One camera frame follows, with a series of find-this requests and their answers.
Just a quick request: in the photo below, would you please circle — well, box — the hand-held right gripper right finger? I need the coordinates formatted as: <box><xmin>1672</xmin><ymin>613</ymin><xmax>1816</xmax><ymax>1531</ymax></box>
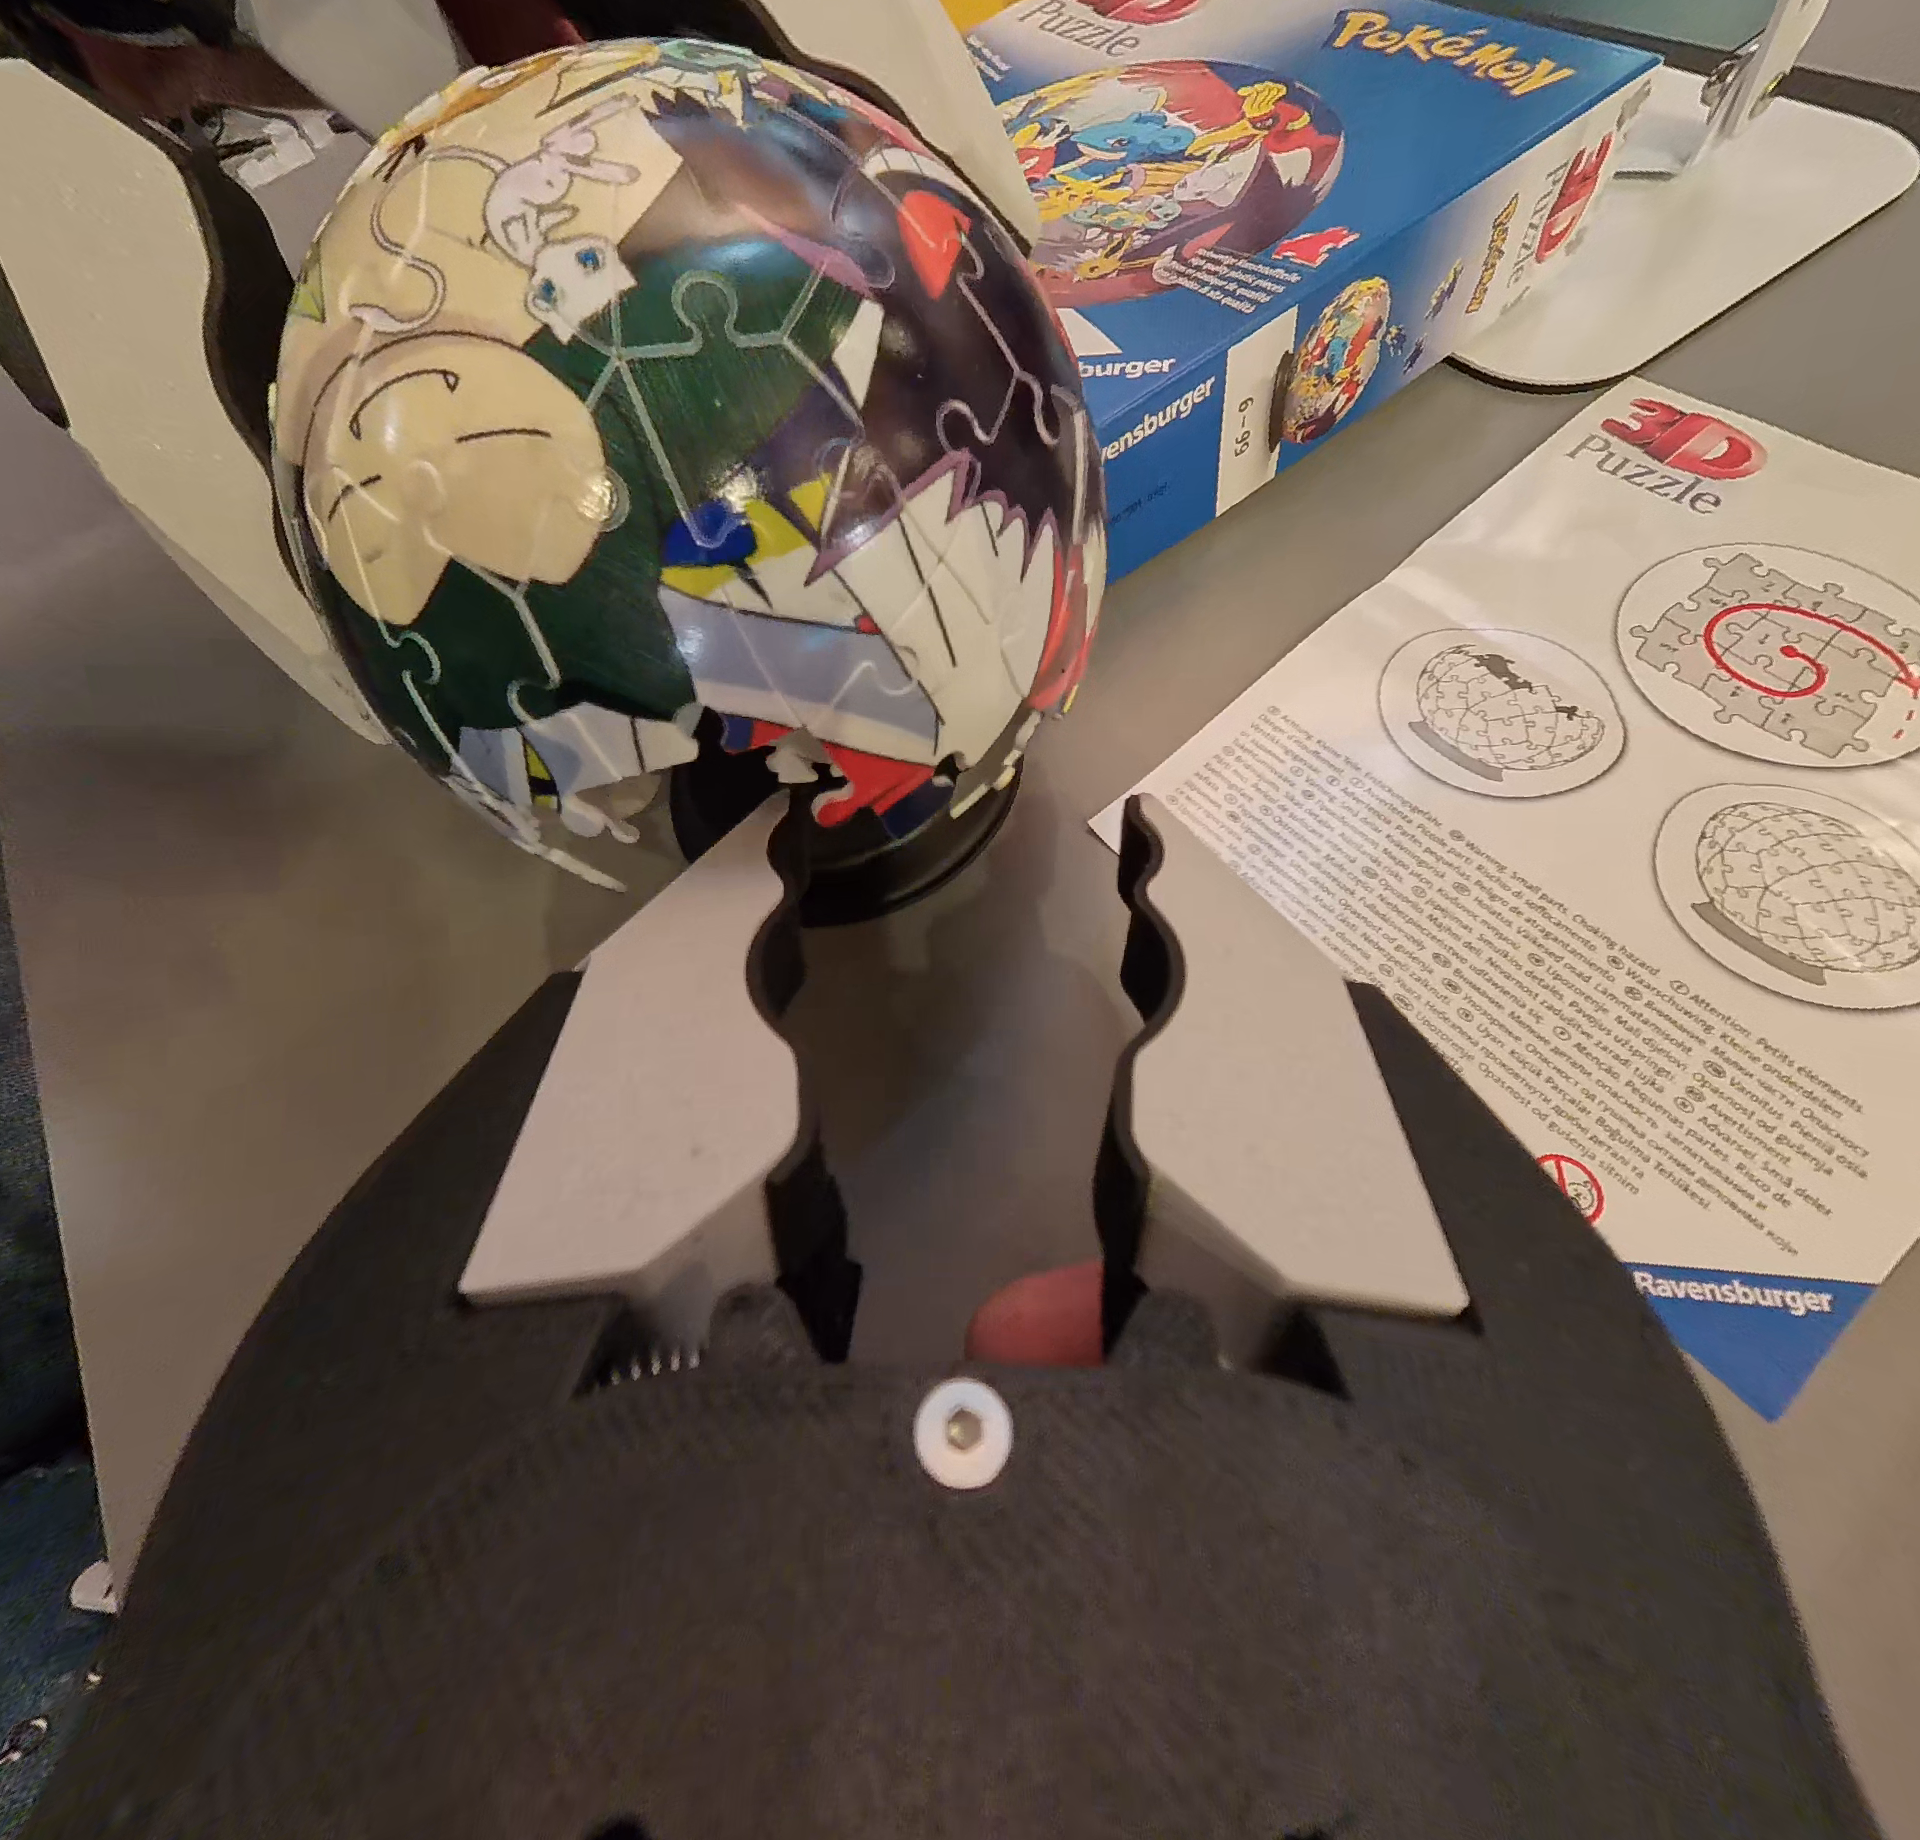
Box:
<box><xmin>1094</xmin><ymin>794</ymin><xmax>1472</xmax><ymax>1369</ymax></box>

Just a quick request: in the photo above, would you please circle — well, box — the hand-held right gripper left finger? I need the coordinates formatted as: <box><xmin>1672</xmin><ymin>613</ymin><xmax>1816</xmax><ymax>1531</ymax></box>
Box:
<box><xmin>457</xmin><ymin>802</ymin><xmax>870</xmax><ymax>1361</ymax></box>

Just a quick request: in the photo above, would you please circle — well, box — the colourful puzzle ball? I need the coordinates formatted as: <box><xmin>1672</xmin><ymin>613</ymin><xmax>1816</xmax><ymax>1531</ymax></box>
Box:
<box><xmin>271</xmin><ymin>39</ymin><xmax>1112</xmax><ymax>889</ymax></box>

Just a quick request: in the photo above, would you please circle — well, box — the black ball stand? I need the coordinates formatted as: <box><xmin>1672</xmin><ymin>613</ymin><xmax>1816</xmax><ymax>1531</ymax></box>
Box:
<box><xmin>666</xmin><ymin>751</ymin><xmax>1031</xmax><ymax>927</ymax></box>

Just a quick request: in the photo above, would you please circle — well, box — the blue puzzle box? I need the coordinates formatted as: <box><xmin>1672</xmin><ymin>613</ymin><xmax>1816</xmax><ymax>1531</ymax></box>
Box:
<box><xmin>974</xmin><ymin>0</ymin><xmax>1668</xmax><ymax>581</ymax></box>

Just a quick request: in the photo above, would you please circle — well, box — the white instruction sheet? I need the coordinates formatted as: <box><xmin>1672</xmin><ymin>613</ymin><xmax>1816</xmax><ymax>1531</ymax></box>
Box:
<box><xmin>1087</xmin><ymin>375</ymin><xmax>1920</xmax><ymax>1422</ymax></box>

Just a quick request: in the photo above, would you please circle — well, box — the white metal stand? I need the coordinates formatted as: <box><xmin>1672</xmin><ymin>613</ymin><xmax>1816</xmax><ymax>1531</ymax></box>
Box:
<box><xmin>1321</xmin><ymin>0</ymin><xmax>1920</xmax><ymax>390</ymax></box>

